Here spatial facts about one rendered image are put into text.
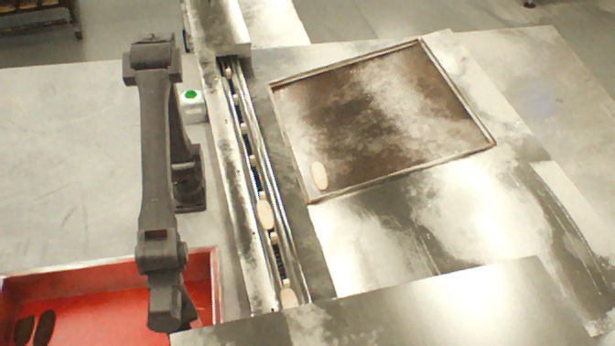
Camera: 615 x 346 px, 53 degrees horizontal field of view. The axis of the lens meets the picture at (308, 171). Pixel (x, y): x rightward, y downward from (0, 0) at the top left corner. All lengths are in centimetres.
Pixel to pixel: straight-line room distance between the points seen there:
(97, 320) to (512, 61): 152
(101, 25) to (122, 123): 222
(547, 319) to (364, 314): 24
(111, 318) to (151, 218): 41
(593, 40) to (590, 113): 207
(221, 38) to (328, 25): 191
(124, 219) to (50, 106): 57
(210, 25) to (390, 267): 111
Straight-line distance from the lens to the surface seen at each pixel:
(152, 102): 117
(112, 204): 168
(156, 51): 122
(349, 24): 391
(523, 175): 154
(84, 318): 147
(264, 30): 228
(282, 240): 148
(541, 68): 220
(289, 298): 137
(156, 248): 108
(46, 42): 405
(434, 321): 83
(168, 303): 108
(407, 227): 143
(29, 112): 207
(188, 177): 152
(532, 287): 90
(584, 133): 197
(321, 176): 155
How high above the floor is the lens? 200
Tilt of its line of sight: 44 degrees down
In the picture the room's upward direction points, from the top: straight up
